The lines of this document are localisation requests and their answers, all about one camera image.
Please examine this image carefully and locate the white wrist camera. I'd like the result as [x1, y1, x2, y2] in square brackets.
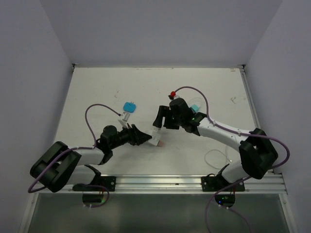
[168, 91, 180, 101]
[118, 112, 131, 128]

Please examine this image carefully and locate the aluminium right side rail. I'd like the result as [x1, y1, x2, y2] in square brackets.
[239, 65, 260, 128]

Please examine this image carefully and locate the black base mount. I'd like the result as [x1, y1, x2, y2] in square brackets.
[72, 176, 116, 192]
[201, 173, 245, 192]

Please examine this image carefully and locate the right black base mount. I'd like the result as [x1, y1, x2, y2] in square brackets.
[201, 173, 245, 192]

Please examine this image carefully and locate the white power strip socket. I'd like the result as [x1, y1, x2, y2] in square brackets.
[145, 128, 161, 146]

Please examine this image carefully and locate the aluminium rail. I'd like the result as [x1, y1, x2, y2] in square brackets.
[239, 65, 260, 128]
[31, 173, 287, 195]

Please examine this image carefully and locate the pink plug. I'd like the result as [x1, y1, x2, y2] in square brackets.
[157, 141, 165, 147]

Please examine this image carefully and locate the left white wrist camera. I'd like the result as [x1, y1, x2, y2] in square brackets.
[118, 112, 131, 128]

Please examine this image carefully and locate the white thin cable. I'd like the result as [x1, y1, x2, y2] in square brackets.
[188, 97, 235, 169]

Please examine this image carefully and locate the teal plug adapter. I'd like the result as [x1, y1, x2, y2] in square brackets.
[190, 104, 200, 113]

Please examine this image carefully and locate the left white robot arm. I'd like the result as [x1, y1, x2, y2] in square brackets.
[28, 124, 152, 193]

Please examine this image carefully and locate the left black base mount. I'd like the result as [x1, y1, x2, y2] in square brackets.
[72, 176, 116, 192]

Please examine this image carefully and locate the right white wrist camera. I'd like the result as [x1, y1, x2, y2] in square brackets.
[168, 91, 180, 101]

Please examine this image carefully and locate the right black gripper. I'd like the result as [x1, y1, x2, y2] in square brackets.
[153, 105, 184, 130]

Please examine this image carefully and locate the aluminium front rail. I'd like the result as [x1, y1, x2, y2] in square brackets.
[31, 173, 287, 195]

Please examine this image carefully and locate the blue plug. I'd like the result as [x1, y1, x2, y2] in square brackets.
[123, 102, 136, 113]

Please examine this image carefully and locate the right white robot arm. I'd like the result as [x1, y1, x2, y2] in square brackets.
[153, 98, 278, 191]

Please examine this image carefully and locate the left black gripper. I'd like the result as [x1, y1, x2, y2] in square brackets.
[109, 122, 151, 150]

